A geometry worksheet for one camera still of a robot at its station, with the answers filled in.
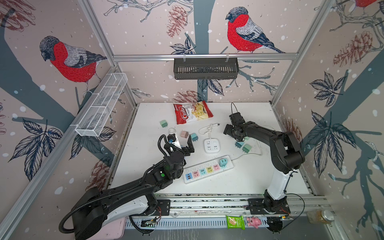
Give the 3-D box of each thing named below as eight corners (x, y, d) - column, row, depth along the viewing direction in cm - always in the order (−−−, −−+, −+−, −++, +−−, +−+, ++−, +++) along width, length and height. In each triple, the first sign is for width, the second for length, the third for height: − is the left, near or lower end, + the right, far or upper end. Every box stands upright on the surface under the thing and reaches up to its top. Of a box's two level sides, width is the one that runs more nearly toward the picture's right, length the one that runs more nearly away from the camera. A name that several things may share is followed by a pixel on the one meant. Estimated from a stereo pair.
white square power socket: (204, 152, 94) (204, 151, 93) (203, 140, 100) (204, 138, 99) (220, 152, 94) (220, 151, 93) (218, 140, 100) (219, 138, 99)
